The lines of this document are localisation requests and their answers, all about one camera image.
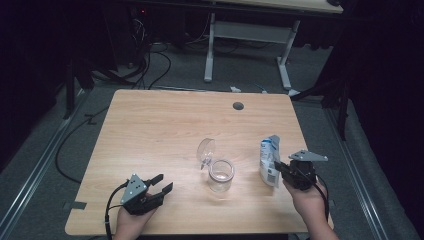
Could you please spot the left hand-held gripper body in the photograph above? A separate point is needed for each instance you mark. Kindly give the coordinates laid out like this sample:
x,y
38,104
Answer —
x,y
135,191

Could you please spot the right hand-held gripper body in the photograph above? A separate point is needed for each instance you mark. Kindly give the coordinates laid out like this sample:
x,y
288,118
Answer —
x,y
301,175

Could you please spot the white and blue pouch bag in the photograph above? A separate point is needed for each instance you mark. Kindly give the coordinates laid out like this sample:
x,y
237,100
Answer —
x,y
267,160

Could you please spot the clear glass jar with lid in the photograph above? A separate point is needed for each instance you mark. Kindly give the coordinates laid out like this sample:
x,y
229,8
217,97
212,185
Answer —
x,y
220,176

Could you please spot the person's right hand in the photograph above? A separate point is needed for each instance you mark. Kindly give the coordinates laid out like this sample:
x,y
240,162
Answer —
x,y
310,203

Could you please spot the person's left hand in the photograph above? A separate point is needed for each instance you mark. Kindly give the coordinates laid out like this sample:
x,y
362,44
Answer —
x,y
130,226

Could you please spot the black tape strip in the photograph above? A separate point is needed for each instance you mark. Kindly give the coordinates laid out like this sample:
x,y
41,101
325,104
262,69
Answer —
x,y
79,205

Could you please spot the black metal stand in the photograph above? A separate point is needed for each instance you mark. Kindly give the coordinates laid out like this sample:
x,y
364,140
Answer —
x,y
341,110
70,90

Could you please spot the small white floor object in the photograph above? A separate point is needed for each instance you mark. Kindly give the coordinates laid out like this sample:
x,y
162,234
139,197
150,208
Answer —
x,y
235,89

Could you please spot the white-legged desk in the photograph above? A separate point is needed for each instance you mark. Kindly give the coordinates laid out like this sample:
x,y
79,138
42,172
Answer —
x,y
248,31

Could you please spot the metal floor rail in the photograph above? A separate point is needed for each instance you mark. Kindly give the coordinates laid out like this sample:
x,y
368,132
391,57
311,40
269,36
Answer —
x,y
36,166
356,173

